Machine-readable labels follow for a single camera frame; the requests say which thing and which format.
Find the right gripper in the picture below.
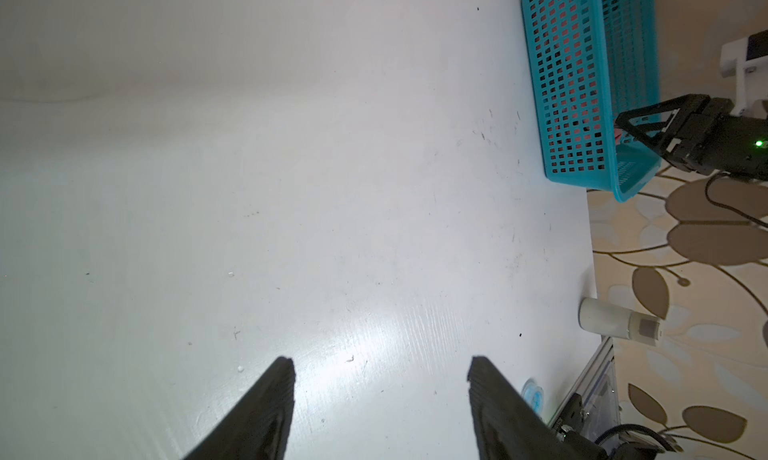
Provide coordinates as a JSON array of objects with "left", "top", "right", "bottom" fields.
[{"left": 616, "top": 94, "right": 767, "bottom": 181}]

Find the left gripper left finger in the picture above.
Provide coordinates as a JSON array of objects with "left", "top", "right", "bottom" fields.
[{"left": 186, "top": 357, "right": 296, "bottom": 460}]

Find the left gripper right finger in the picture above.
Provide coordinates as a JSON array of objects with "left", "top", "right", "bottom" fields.
[{"left": 467, "top": 356, "right": 606, "bottom": 459}]

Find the maroon tank top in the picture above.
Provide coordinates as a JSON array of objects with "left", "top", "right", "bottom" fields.
[{"left": 532, "top": 0, "right": 605, "bottom": 157}]

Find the blue tape roll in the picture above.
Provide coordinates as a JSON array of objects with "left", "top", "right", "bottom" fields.
[{"left": 521, "top": 378, "right": 544, "bottom": 416}]

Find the teal plastic basket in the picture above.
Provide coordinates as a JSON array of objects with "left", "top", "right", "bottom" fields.
[{"left": 521, "top": 0, "right": 661, "bottom": 202}]

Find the white plastic cup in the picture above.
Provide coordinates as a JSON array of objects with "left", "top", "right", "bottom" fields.
[{"left": 578, "top": 297, "right": 662, "bottom": 346}]

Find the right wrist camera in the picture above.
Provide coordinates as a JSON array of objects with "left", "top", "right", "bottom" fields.
[{"left": 720, "top": 30, "right": 768, "bottom": 119}]

